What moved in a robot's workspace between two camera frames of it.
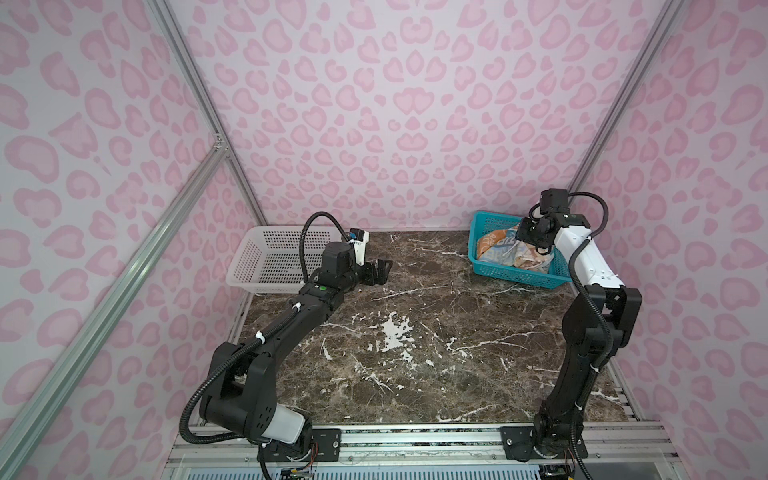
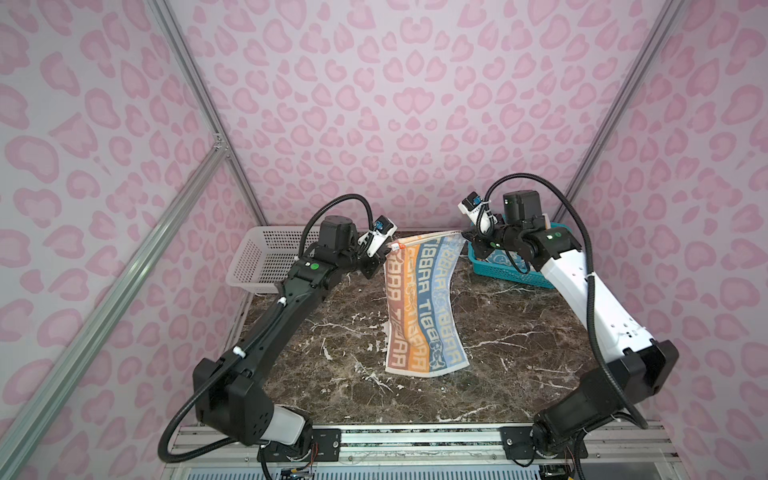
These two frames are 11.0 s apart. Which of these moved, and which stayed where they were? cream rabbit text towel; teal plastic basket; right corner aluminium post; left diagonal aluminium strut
Moved: cream rabbit text towel
Stayed: teal plastic basket; left diagonal aluminium strut; right corner aluminium post
